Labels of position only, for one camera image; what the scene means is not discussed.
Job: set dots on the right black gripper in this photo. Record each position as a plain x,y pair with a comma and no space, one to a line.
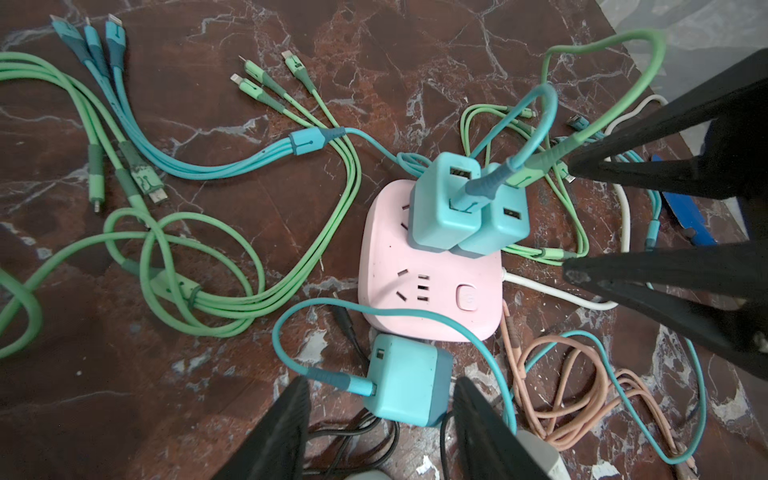
714,294

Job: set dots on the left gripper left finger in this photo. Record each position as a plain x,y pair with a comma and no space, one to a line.
275,448

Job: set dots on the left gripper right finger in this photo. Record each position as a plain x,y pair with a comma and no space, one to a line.
487,448

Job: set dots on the pink power socket block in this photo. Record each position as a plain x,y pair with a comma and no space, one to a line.
394,275

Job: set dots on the teal chargers on pink block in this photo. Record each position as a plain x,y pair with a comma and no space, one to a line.
461,207

